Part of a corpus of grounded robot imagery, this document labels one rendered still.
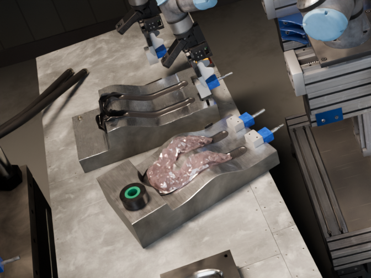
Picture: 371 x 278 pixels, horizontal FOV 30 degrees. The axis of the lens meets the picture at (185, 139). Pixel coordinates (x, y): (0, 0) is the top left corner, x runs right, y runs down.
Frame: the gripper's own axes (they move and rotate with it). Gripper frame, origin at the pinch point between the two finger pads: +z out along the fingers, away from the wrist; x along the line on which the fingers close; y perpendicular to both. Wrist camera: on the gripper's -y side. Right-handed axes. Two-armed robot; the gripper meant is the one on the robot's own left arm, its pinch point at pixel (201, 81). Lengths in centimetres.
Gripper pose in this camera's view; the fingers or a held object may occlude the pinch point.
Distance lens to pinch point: 232.8
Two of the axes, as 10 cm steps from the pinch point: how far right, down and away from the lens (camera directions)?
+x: -1.8, -4.9, 8.5
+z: 4.0, 7.6, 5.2
